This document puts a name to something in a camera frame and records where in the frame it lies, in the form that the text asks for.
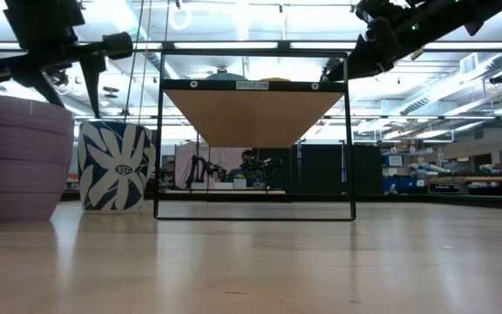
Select black partition panels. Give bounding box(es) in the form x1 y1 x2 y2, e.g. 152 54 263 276
253 143 383 195

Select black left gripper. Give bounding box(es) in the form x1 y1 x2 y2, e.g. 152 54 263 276
0 0 135 119

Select purple ribbed bowl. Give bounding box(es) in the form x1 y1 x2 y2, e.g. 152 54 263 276
0 93 76 226

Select person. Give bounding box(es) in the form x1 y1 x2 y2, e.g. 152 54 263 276
228 149 263 188

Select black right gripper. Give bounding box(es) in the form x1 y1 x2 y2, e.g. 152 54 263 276
319 16 404 83

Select blue storage bins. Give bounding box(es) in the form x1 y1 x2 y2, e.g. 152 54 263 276
382 175 427 195

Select wooden workbench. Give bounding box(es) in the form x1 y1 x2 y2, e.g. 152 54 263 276
424 174 502 196

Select black aluminium table frame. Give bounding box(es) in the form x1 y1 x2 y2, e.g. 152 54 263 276
58 190 502 213

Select pale pink partition curtain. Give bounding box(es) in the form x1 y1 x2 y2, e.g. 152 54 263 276
174 141 252 191

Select wooden shelf with black frame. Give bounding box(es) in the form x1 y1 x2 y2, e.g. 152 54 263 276
153 48 356 222

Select white hanging ring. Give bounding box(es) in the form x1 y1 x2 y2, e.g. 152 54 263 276
168 7 193 31

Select blue white floral mug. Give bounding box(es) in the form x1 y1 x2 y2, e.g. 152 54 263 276
77 120 158 215

